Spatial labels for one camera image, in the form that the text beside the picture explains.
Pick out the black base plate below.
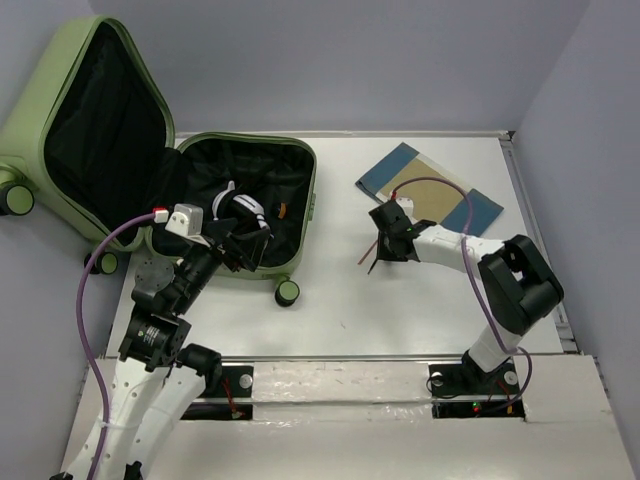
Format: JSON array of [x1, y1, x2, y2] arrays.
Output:
[[182, 364, 254, 421], [425, 362, 526, 420]]

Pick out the red pencil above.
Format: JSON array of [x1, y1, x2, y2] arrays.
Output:
[[357, 240, 379, 265]]

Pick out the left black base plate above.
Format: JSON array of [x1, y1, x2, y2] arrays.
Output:
[[182, 364, 254, 421]]

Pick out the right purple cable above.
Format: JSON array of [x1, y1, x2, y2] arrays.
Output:
[[390, 175, 532, 416]]

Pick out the blue and tan cloth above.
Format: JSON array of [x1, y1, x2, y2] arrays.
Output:
[[356, 143, 504, 236]]

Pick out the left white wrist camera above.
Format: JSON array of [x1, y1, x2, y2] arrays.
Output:
[[165, 203, 203, 238]]

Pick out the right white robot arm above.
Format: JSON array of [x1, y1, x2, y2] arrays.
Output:
[[369, 201, 564, 399]]

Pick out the green hard-shell suitcase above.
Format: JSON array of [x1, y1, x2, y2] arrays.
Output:
[[1, 16, 317, 307]]

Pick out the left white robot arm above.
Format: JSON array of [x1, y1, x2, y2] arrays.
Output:
[[57, 204, 271, 479]]

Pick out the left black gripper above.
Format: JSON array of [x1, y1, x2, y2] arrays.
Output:
[[174, 216, 272, 312]]

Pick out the white black headphones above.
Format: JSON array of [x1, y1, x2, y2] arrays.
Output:
[[211, 180, 271, 235]]

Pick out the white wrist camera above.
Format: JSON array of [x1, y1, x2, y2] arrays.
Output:
[[396, 197, 414, 215], [165, 203, 203, 238]]

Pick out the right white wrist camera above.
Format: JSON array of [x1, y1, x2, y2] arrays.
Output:
[[396, 197, 414, 215]]

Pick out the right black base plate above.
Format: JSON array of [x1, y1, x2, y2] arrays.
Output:
[[425, 362, 526, 420]]

